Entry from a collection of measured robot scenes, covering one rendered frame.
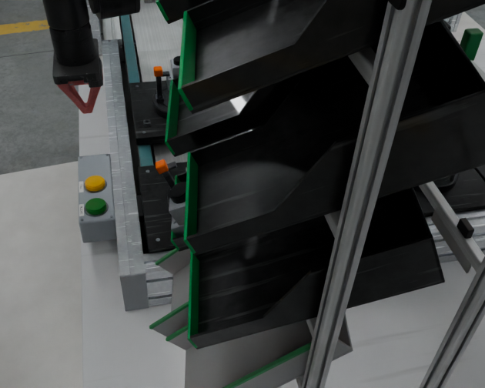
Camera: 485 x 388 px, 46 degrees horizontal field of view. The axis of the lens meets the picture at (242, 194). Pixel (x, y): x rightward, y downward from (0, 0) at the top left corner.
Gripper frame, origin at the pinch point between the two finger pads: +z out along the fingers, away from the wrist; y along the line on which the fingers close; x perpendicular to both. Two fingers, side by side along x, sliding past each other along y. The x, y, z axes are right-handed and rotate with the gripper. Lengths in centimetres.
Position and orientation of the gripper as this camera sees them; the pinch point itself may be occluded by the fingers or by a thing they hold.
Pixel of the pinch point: (86, 108)
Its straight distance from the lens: 93.8
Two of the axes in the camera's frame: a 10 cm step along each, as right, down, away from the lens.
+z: -0.2, 7.3, 6.9
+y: -2.1, -6.7, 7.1
